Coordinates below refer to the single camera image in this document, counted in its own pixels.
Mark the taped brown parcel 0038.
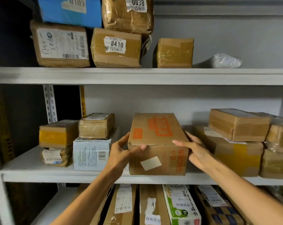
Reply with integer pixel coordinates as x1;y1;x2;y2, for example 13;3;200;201
101;0;154;35

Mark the large box orange print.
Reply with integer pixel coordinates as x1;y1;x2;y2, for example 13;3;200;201
128;113;190;176

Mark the green and white carton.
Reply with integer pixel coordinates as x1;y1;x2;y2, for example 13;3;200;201
162;184;202;225

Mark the blue checkered cardboard box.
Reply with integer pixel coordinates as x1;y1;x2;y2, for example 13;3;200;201
195;185;245;225

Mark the white metal shelf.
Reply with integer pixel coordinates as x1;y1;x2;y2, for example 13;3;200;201
0;0;283;225

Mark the yellow sticker strip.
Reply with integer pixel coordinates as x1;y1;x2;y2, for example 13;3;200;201
79;85;86;119

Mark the person's right forearm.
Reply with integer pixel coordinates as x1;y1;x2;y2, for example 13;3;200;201
202;159;283;225

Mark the person's right hand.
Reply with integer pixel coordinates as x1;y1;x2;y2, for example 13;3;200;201
172;130;214;172

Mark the dull yellow perforated upright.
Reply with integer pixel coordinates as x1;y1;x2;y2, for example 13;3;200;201
0;86;15;162

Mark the box with yellow tape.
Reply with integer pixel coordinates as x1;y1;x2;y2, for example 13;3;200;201
194;125;264;177

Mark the taped brown parcel 0410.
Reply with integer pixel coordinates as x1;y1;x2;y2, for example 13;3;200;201
91;28;152;68

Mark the brown box handwritten white label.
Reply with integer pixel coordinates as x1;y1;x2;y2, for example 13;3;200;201
30;20;91;68

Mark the small taped box 0461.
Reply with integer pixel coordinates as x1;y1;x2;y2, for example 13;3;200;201
153;38;194;68

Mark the cardboard box blue striped label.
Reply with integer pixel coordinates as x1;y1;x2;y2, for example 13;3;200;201
78;113;116;140

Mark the small white plastic bag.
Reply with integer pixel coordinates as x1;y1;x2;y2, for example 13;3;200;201
195;53;243;69

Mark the person's left hand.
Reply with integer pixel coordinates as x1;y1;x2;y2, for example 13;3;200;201
104;132;147;183

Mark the small taped cardboard parcel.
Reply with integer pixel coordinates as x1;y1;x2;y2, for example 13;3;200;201
139;184;171;225

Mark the yellow fronted box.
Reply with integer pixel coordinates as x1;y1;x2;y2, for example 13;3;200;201
39;120;79;149

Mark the person's left forearm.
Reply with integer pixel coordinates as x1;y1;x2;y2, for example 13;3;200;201
50;170;124;225

